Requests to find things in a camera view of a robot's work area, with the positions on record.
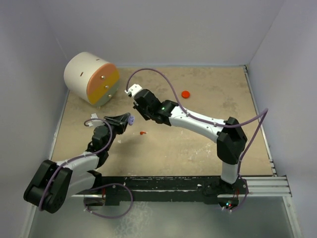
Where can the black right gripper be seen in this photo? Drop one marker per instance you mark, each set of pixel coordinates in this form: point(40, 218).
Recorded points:
point(136, 106)

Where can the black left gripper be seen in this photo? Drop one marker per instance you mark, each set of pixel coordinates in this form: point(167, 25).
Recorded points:
point(119, 122)

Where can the purple earbud charging case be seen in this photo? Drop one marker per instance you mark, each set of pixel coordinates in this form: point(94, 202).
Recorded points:
point(128, 120)

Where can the purple earbud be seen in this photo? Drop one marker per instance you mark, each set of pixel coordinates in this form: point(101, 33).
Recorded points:
point(132, 119)

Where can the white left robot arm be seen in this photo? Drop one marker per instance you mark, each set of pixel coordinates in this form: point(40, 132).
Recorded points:
point(53, 182)

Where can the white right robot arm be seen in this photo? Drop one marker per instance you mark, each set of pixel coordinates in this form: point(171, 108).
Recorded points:
point(230, 142)

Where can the round white drawer cabinet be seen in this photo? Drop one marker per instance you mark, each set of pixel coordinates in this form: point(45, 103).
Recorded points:
point(91, 78)

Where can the orange round cap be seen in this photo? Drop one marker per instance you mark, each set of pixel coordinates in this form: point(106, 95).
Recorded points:
point(185, 94)

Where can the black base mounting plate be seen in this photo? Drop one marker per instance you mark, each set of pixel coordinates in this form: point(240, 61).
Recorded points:
point(209, 190)

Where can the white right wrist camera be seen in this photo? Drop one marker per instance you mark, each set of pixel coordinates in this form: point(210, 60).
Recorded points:
point(133, 90)

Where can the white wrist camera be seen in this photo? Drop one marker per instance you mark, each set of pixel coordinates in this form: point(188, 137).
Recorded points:
point(94, 121)
point(133, 90)

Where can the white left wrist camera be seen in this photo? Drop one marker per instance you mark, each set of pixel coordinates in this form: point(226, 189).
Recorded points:
point(94, 121)

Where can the aluminium rail right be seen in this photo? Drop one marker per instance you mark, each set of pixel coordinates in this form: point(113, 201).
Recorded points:
point(268, 186)

